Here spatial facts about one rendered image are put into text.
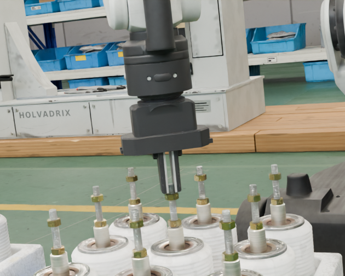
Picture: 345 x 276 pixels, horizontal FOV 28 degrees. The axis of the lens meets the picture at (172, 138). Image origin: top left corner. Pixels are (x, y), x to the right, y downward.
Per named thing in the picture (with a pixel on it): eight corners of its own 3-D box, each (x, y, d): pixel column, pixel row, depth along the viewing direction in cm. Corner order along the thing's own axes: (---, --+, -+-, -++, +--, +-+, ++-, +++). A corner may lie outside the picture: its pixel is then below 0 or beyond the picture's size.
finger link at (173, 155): (176, 193, 94) (171, 149, 93) (172, 188, 97) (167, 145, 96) (187, 191, 94) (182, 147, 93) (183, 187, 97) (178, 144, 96)
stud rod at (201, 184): (206, 214, 106) (201, 167, 105) (200, 214, 107) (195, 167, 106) (207, 212, 107) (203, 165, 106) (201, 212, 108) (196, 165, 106)
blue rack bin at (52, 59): (57, 68, 704) (54, 47, 701) (88, 65, 688) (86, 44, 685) (28, 73, 660) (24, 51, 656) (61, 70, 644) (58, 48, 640)
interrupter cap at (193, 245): (141, 257, 95) (140, 252, 95) (166, 239, 102) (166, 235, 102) (189, 260, 92) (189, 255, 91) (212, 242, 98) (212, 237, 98)
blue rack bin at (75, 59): (91, 65, 683) (88, 44, 680) (125, 62, 667) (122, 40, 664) (64, 70, 639) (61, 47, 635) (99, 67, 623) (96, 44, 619)
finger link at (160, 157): (166, 189, 97) (161, 146, 96) (169, 194, 94) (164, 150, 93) (155, 190, 97) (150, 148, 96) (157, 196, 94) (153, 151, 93)
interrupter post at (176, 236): (166, 251, 96) (163, 229, 96) (173, 246, 98) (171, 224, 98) (180, 252, 95) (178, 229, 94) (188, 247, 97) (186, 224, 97)
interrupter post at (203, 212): (212, 225, 106) (210, 205, 105) (196, 226, 106) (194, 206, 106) (213, 221, 108) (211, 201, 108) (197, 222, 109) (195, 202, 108)
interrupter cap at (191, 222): (229, 229, 103) (228, 225, 103) (179, 233, 104) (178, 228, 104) (229, 215, 111) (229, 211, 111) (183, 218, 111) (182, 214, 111)
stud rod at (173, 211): (179, 235, 97) (174, 183, 95) (178, 237, 96) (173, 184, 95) (173, 235, 97) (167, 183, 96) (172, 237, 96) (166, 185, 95)
